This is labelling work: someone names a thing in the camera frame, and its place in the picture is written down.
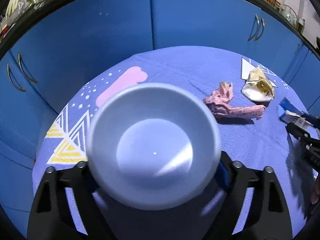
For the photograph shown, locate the blue white small carton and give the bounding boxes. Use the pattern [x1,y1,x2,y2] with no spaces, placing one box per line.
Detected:
[278,97,307,128]

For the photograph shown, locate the yellow clear snack bag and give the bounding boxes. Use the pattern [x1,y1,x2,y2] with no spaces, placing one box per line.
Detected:
[241,67,275,102]

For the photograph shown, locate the pink paper wrapper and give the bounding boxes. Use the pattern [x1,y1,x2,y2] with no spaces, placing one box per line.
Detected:
[203,82,266,120]

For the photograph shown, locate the white plastic bowl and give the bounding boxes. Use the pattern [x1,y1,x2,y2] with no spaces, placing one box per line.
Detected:
[86,83,221,210]

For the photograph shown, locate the blue kitchen base cabinets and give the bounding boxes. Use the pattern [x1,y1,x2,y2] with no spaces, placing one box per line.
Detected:
[1,0,319,234]

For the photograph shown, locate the blue patterned tablecloth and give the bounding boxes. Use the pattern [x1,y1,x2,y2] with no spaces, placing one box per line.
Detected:
[33,46,315,239]

